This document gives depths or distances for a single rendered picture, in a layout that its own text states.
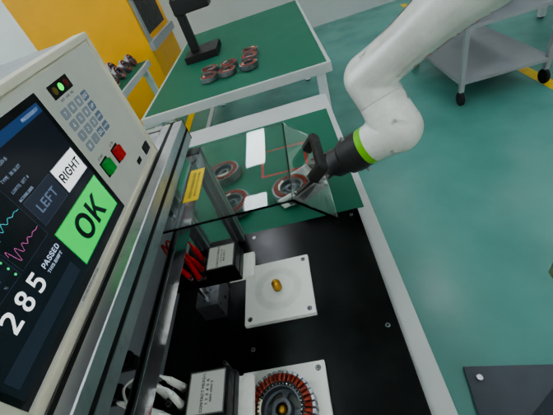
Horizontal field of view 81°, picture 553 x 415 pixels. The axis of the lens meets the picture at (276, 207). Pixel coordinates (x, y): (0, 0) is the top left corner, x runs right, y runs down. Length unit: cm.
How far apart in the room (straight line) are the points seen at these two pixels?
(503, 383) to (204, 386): 114
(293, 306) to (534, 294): 119
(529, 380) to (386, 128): 105
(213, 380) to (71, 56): 48
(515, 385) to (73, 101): 145
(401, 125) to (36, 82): 61
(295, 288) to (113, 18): 356
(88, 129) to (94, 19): 356
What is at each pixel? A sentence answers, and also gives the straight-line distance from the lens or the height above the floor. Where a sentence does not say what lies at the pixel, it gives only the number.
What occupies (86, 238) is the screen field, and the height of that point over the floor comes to 116.
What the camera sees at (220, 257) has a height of 92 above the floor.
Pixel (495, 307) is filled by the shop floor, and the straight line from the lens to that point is 161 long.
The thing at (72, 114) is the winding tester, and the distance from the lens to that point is 48.
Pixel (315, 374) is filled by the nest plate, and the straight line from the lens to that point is 63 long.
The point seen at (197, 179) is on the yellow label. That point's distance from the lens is 59.
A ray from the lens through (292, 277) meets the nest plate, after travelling 73.
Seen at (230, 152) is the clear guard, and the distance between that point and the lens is 63.
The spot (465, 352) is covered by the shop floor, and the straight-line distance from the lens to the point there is 150.
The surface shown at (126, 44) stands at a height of 86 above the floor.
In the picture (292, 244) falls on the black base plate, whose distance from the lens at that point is 81.
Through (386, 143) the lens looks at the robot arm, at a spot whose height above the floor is 95.
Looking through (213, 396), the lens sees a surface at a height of 92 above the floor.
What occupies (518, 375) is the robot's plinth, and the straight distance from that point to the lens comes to 149.
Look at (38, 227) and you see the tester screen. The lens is 39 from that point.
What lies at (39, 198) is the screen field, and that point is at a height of 123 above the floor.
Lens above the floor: 136
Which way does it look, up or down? 40 degrees down
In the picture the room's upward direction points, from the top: 21 degrees counter-clockwise
